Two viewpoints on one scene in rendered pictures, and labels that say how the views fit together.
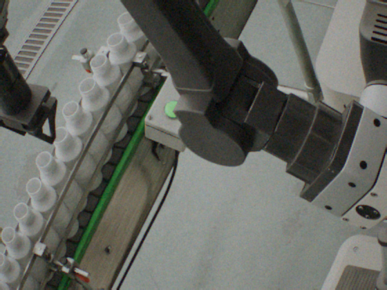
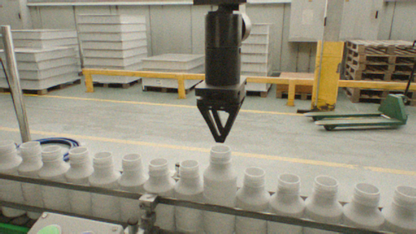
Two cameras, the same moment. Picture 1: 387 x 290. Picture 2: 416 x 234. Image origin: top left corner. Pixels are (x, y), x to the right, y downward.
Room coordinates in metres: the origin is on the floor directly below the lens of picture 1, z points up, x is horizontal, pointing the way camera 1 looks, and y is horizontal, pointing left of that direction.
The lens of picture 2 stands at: (1.00, -0.44, 1.41)
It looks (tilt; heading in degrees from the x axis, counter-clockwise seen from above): 18 degrees down; 57
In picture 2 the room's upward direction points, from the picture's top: straight up
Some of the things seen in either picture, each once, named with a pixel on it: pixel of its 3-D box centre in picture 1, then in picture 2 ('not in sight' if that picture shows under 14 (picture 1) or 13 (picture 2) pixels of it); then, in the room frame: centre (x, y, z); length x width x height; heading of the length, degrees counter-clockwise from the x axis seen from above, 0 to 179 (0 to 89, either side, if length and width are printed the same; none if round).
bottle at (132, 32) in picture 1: (138, 41); (190, 203); (1.24, 0.00, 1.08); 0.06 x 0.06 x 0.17
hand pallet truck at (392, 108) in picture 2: not in sight; (364, 83); (4.99, 1.90, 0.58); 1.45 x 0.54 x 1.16; 153
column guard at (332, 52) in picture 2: not in sight; (325, 77); (5.10, 2.60, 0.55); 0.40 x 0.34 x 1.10; 132
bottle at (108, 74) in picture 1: (111, 85); (134, 194); (1.16, 0.09, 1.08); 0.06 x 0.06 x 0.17
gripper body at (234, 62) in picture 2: not in sight; (222, 70); (1.28, -0.04, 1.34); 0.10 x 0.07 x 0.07; 43
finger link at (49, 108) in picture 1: (36, 121); not in sight; (0.84, 0.19, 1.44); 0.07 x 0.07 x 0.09; 43
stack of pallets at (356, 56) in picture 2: not in sight; (379, 69); (6.74, 2.70, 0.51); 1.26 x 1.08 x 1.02; 42
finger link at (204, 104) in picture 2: not in sight; (221, 113); (1.28, -0.04, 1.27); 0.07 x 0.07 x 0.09; 43
